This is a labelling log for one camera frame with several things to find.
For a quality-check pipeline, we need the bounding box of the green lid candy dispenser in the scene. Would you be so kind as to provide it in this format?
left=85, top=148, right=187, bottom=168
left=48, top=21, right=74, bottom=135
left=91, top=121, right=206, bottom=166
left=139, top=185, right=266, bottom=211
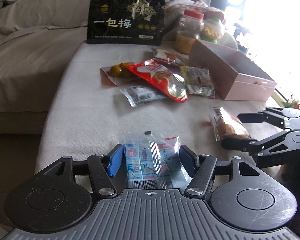
left=200, top=17, right=225, bottom=44

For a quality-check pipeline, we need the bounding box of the pink cardboard box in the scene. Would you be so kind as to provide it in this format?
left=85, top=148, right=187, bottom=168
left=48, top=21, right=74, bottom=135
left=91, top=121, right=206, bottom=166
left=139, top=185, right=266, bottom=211
left=189, top=40, right=276, bottom=101

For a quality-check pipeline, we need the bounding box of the rice cracker packet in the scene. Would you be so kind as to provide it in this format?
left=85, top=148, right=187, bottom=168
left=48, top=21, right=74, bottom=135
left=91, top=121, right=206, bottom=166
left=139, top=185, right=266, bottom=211
left=152, top=48, right=185, bottom=66

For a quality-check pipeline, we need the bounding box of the red white snack bag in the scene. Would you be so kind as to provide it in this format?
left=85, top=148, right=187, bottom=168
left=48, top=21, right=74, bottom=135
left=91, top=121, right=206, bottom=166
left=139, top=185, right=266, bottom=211
left=127, top=59, right=189, bottom=103

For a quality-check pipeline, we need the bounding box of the packaged round pastry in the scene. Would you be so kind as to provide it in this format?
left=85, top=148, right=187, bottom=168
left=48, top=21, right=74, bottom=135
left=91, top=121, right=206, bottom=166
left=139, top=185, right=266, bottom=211
left=210, top=107, right=250, bottom=141

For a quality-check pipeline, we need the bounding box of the clear bag of small candies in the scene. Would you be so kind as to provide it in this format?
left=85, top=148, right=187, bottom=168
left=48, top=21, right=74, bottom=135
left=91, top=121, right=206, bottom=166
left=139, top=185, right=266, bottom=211
left=124, top=131, right=192, bottom=190

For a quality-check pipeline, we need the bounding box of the clear barcode packet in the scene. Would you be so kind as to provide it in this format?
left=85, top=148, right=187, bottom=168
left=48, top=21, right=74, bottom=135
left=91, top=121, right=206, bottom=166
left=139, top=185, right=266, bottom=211
left=120, top=86, right=168, bottom=107

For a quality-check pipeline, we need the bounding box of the red lid plastic jar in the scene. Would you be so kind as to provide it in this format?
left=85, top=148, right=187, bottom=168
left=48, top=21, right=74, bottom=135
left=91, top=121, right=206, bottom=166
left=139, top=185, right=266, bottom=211
left=178, top=9, right=204, bottom=39

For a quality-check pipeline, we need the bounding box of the black plum snack bag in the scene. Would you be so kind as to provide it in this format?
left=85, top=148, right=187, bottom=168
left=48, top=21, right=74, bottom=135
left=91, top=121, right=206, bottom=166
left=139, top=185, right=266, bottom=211
left=86, top=0, right=166, bottom=46

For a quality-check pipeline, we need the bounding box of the yellow label jar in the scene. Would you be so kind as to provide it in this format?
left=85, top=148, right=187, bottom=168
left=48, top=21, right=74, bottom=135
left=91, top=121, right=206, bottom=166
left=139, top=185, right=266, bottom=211
left=174, top=30, right=198, bottom=55

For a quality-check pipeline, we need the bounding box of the green plums packet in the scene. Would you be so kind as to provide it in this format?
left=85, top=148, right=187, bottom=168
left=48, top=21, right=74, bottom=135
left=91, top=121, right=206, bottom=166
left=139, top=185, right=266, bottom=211
left=101, top=62, right=139, bottom=86

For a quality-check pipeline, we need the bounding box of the red clear snack packet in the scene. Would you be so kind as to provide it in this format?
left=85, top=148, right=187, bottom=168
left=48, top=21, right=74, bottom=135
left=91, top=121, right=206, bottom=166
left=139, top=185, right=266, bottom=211
left=179, top=66, right=216, bottom=99

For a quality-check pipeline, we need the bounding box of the potted flower plant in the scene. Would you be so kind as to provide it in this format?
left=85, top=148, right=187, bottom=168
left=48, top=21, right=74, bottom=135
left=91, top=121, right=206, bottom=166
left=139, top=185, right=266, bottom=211
left=281, top=95, right=300, bottom=110

